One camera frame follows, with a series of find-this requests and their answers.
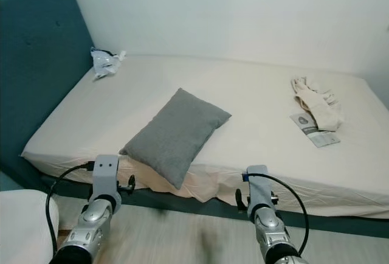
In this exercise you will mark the teal upholstered bed frame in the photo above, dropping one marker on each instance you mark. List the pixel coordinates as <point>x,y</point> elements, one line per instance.
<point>36,57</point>

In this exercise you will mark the beige folded garment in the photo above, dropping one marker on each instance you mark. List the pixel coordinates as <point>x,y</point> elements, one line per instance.
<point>319,107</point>

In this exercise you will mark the grey fabric pillow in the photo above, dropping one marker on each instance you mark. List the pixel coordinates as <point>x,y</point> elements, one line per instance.
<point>176,133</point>

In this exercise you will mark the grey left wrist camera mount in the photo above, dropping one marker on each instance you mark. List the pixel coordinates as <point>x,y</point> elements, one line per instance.
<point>106,174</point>

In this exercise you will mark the crumpled white plastic bag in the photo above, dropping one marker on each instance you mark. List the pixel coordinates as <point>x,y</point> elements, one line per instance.
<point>106,63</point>

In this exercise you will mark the white cushioned chair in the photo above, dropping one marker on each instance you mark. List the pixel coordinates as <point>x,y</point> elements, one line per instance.
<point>27,227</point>

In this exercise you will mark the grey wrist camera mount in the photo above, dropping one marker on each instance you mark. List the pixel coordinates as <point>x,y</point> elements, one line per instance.
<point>259,190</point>
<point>106,174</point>

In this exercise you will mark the mattress with cream sheet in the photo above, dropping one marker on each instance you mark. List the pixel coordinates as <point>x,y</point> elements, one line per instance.
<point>267,93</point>

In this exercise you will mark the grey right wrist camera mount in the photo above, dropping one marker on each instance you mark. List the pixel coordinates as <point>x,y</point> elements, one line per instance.
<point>259,190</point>

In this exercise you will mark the grey printed booklet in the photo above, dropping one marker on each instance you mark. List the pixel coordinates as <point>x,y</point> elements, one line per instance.
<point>323,138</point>

